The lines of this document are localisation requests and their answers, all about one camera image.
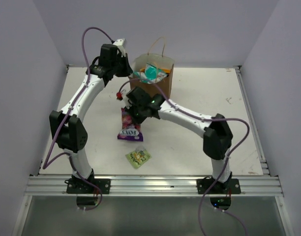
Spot aluminium front rail frame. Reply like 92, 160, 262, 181
12, 175, 295, 236

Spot orange Kettle honey dijon chips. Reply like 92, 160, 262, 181
161, 69, 171, 74

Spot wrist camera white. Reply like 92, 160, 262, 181
116, 92, 130, 105
113, 38, 126, 55

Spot purple cable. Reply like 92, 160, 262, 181
119, 80, 250, 236
42, 27, 116, 188

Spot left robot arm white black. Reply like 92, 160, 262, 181
49, 38, 132, 193

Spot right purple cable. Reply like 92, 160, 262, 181
119, 80, 250, 236

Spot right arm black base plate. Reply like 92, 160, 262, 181
196, 177, 241, 195

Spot aluminium right side rail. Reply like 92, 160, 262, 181
234, 66, 271, 176

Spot small green snack packet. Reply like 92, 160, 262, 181
125, 146, 151, 169

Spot teal snack packet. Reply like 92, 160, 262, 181
133, 63, 168, 84

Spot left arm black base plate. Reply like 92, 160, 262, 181
64, 178, 111, 194

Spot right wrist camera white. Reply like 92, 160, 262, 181
116, 92, 130, 105

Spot purple Fox's candy bag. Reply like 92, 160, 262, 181
117, 108, 144, 142

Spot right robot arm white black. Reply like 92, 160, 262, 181
124, 87, 233, 193

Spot brown paper bag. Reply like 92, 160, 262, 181
129, 36, 175, 97

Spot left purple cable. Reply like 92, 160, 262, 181
42, 27, 116, 188

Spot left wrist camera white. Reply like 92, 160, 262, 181
113, 38, 126, 55

